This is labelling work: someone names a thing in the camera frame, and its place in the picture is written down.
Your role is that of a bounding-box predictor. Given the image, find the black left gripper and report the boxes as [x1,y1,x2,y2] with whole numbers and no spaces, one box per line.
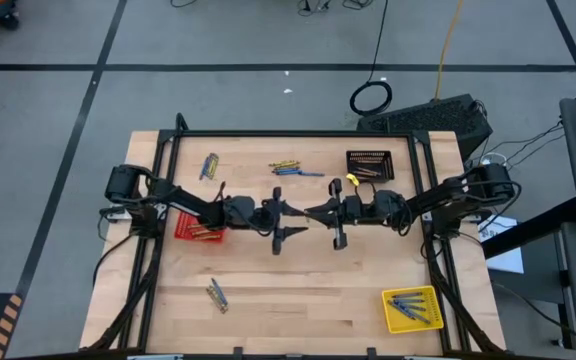
[223,186,310,256]

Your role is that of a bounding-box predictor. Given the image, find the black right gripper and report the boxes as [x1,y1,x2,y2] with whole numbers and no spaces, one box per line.
[304,178,384,251]

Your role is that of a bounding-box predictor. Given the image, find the black plastic basket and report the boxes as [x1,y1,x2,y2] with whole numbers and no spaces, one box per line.
[345,149,396,183]

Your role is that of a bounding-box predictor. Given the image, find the red plastic basket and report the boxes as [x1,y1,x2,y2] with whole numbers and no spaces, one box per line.
[173,210,227,245]

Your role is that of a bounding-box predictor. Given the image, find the yellow plastic basket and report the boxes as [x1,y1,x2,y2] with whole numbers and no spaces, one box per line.
[381,285,446,335]

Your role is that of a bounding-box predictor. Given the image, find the black keyboard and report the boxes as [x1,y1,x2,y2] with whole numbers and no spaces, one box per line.
[356,93,494,162]

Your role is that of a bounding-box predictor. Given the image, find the white paper sheet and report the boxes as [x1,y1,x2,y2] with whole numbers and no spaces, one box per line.
[476,214,525,275]

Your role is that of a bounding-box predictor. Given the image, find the black diagonal beam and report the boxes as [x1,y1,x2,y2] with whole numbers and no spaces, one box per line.
[481,197,576,260]

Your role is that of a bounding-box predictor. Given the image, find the black aluminium table frame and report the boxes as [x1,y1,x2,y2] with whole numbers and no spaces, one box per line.
[80,112,507,360]

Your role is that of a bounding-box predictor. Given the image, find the coiled black cable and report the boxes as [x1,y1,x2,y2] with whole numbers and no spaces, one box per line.
[349,0,394,118]

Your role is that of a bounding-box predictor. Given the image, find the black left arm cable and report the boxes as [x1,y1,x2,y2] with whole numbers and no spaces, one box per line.
[91,230,137,287]

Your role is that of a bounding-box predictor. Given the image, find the yellow power cable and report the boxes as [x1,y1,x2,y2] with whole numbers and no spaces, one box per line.
[433,0,465,101]

